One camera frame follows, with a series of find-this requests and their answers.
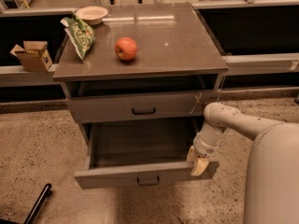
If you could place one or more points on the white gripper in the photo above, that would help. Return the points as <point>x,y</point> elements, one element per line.
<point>204,148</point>

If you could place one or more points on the grey drawer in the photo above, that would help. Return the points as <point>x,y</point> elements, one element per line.
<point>140,106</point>
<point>139,153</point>

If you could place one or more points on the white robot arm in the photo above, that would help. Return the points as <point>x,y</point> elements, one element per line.
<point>272,182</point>

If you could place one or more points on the grey top drawer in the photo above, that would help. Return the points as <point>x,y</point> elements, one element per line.
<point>140,106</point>

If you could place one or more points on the grey drawer cabinet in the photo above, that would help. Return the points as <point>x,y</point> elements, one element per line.
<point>174,53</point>

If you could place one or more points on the red apple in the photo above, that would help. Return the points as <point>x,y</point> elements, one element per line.
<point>125,48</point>

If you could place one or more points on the black bar on floor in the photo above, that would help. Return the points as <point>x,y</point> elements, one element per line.
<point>44,194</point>

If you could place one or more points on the green chip bag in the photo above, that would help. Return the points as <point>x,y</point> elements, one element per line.
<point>80,33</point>

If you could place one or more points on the white bowl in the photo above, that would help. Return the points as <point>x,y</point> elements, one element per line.
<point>92,15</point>

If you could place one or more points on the small cardboard box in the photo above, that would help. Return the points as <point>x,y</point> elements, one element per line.
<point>33,55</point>

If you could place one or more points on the grey ledge rail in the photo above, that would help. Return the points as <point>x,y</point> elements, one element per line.
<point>15,76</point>

